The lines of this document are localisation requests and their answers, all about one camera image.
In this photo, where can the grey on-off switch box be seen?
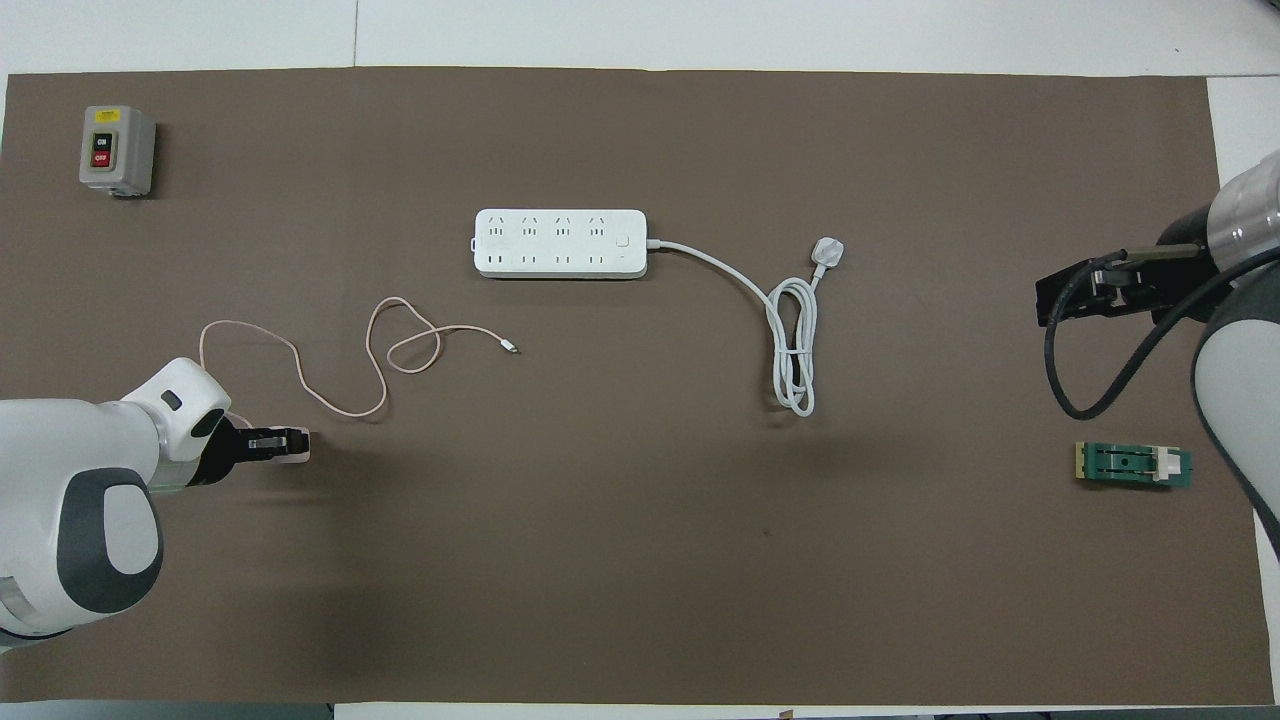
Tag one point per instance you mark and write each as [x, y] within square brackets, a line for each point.
[112, 150]

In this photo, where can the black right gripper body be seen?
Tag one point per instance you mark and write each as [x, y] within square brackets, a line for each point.
[1185, 255]

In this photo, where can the brown table mat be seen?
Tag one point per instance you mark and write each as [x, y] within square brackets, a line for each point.
[640, 560]

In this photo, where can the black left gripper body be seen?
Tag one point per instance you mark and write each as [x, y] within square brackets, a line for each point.
[225, 450]

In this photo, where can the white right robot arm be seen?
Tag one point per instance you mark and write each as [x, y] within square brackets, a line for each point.
[1240, 330]

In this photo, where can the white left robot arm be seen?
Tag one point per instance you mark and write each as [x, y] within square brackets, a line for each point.
[70, 500]

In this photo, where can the green knife switch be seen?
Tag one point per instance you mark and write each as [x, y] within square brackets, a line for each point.
[1125, 465]

